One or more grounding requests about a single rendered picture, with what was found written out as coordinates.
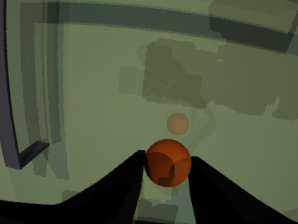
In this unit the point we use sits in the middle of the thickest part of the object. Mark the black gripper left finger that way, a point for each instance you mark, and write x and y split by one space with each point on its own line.
111 200

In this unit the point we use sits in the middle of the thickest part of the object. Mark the clear l-shaped low wall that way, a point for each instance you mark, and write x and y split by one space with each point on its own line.
25 48

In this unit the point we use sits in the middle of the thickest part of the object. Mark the translucent orange ball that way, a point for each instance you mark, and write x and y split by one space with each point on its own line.
178 124

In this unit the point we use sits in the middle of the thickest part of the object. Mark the orange-brown ball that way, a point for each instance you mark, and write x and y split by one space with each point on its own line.
167 163

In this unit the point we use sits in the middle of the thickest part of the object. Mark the grey l-shaped wall top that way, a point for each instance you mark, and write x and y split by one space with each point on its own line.
8 138

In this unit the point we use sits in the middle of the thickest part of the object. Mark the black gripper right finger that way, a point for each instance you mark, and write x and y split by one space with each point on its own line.
217 200

